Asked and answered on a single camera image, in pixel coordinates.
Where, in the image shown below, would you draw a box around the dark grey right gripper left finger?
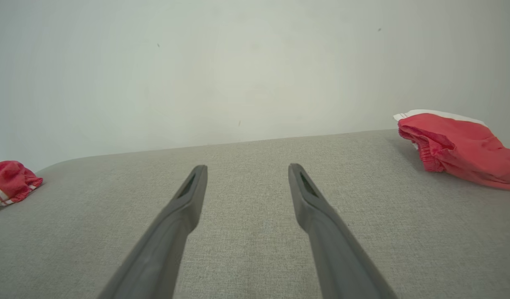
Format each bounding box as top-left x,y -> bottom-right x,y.
98,165 -> 208,299

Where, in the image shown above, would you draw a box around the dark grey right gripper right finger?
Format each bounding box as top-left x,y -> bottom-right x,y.
288,163 -> 399,299

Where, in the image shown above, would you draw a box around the red shorts with white stripe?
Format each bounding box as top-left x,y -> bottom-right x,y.
393,109 -> 510,193

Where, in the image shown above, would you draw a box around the red jersey with white sleeves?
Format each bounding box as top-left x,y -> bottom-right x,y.
0,161 -> 44,214

